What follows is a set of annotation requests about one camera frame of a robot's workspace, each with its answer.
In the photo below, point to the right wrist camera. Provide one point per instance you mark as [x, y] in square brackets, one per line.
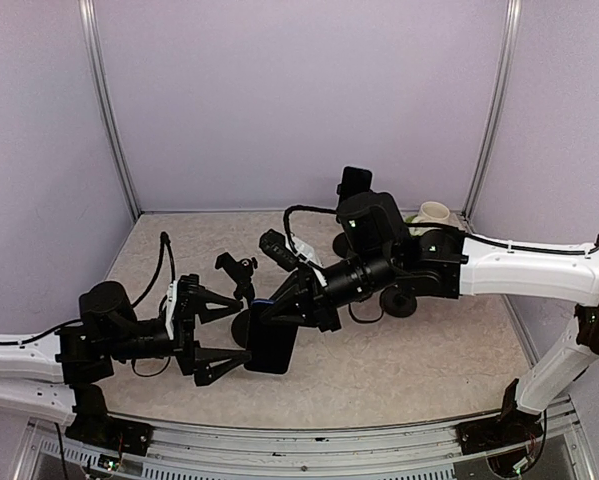
[277, 247]

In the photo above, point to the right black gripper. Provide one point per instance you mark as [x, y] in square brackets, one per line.
[304, 288]

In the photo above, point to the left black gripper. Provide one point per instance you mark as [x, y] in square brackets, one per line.
[192, 359]

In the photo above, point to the front aluminium rail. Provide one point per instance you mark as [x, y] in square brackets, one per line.
[423, 450]

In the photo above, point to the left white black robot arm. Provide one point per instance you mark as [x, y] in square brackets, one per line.
[54, 375]

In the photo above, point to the right aluminium frame post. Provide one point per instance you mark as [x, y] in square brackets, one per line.
[496, 108]

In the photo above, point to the green saucer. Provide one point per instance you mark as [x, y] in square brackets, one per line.
[415, 223]

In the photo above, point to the teal phone black screen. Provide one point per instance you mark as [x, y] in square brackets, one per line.
[354, 181]

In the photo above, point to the blue phone black screen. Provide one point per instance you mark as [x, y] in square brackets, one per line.
[271, 345]

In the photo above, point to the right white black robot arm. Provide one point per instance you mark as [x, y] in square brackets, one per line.
[385, 258]

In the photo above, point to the black folding stand right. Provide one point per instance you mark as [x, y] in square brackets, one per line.
[397, 304]

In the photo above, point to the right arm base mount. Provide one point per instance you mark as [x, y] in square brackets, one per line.
[487, 434]

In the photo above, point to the left aluminium frame post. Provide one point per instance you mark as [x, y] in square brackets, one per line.
[89, 24]

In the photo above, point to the aluminium frame post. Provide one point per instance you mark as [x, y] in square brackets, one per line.
[496, 108]
[89, 24]

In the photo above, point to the cream ceramic mug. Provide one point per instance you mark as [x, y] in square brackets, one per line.
[434, 209]

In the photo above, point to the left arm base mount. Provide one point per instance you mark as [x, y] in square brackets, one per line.
[111, 433]

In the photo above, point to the black pole phone stand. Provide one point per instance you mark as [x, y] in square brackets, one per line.
[241, 272]
[343, 243]

